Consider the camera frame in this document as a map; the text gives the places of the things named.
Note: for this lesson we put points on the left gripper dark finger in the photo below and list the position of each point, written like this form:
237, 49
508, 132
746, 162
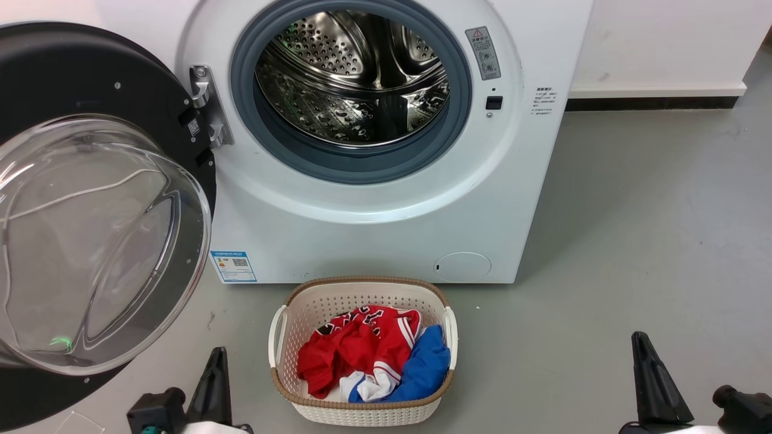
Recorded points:
214, 392

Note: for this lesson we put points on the red and white sports jersey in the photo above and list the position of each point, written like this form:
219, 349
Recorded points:
356, 346

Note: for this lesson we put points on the round white filter cover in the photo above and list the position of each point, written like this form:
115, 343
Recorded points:
462, 267

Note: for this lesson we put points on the blue energy label sticker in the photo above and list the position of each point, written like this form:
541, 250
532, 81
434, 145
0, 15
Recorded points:
233, 267

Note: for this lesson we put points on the steel washer drum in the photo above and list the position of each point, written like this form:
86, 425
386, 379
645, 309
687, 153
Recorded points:
350, 78

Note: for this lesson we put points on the round dark glass washer door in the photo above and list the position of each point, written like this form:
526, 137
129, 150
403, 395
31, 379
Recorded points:
90, 253

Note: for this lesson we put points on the blue garment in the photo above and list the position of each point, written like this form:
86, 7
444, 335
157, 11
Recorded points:
428, 367

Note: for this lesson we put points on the beige perforated laundry basket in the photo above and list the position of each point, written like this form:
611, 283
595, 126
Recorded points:
319, 301

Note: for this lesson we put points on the grey warning sticker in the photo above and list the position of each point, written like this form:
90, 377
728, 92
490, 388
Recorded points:
484, 54

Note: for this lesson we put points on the metal washer door hinge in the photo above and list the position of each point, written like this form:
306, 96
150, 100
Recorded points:
208, 102

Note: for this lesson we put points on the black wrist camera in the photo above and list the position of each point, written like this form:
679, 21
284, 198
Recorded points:
157, 411
745, 413

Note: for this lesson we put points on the white front-load washing machine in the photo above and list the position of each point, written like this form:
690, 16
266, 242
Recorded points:
362, 235

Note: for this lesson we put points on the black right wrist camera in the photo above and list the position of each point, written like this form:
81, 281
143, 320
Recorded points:
745, 413

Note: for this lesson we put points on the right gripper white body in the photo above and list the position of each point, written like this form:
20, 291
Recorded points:
669, 430

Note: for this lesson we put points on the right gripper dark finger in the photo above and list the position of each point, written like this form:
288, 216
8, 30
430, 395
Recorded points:
657, 392

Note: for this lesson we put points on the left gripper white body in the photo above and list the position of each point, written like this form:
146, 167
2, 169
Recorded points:
211, 429

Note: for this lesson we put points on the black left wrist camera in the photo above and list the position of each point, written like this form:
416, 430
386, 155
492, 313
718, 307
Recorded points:
157, 411

